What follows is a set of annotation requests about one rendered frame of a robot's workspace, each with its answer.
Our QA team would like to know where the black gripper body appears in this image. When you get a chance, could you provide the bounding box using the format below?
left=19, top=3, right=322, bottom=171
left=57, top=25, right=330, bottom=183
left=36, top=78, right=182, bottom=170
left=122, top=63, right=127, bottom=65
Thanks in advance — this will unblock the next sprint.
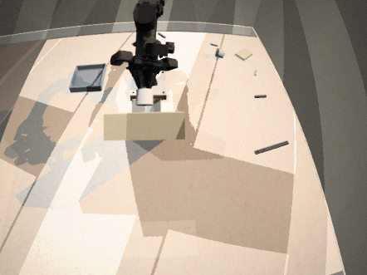
left=110, top=34, right=178, bottom=71

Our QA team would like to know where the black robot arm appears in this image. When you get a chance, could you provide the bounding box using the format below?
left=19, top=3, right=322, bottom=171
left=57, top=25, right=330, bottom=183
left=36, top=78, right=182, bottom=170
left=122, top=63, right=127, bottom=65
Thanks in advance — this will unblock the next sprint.
left=133, top=0, right=175, bottom=87

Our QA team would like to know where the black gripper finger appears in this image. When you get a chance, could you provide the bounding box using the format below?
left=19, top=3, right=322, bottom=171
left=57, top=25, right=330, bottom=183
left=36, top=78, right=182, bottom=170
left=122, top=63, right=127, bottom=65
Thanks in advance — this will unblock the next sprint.
left=145, top=66, right=164, bottom=89
left=125, top=63, right=144, bottom=89

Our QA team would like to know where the grey flat bar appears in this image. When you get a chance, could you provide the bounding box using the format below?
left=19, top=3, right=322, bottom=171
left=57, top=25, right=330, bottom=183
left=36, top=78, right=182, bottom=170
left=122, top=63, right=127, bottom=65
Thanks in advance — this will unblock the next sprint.
left=254, top=140, right=289, bottom=155

